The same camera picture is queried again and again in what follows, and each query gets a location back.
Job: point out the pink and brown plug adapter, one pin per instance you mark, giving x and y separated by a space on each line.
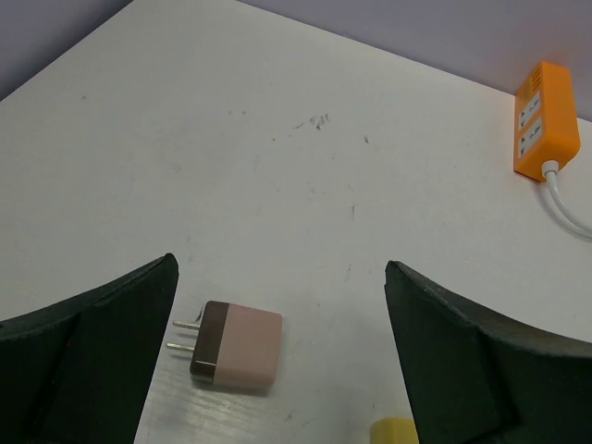
237 347

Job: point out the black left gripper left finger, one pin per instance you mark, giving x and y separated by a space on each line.
79 370

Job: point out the yellow USB plug adapter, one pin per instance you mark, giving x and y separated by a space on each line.
393 430

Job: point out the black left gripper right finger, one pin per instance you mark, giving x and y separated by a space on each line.
473 375

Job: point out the orange power strip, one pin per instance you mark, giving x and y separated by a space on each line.
545 121

